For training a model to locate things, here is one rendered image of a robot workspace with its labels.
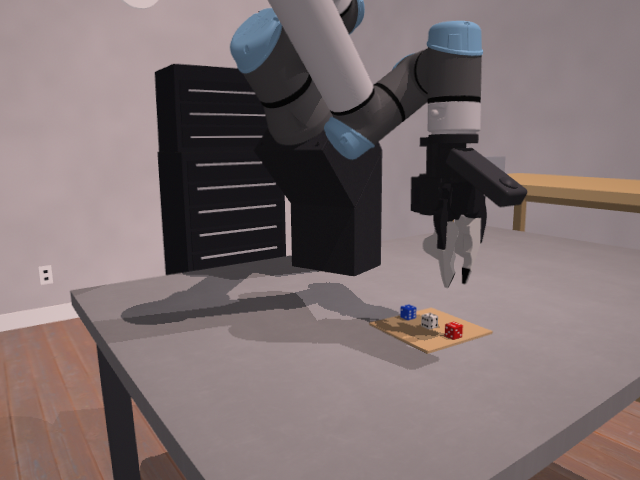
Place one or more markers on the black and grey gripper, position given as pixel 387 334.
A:
pixel 456 197

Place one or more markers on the blue die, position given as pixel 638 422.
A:
pixel 408 312

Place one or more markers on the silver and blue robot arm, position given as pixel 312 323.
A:
pixel 297 110

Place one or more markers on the white die with black pips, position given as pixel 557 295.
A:
pixel 429 321

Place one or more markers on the red die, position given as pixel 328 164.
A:
pixel 453 330

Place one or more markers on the orange mat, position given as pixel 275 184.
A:
pixel 412 333

